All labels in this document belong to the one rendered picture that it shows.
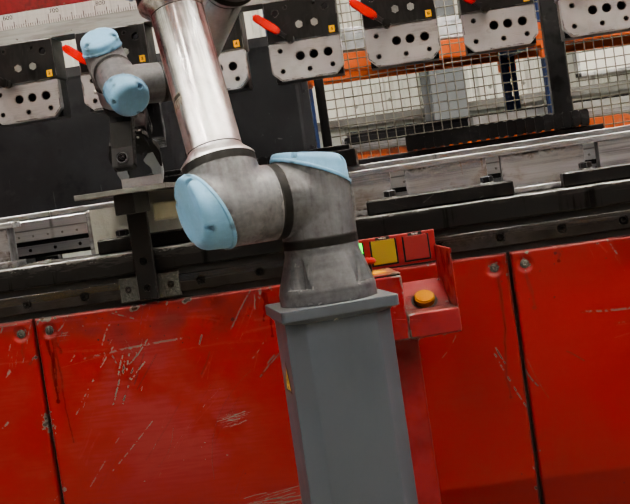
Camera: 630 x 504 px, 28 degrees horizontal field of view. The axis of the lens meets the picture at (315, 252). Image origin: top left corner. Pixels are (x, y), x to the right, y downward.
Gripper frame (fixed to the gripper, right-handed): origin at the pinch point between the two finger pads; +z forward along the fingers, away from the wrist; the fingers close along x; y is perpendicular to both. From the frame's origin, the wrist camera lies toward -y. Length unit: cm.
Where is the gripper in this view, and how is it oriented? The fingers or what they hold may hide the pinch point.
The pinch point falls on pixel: (144, 183)
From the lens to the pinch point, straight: 261.0
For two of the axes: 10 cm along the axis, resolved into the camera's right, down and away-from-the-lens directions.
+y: -0.3, -6.9, 7.2
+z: 1.6, 7.1, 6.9
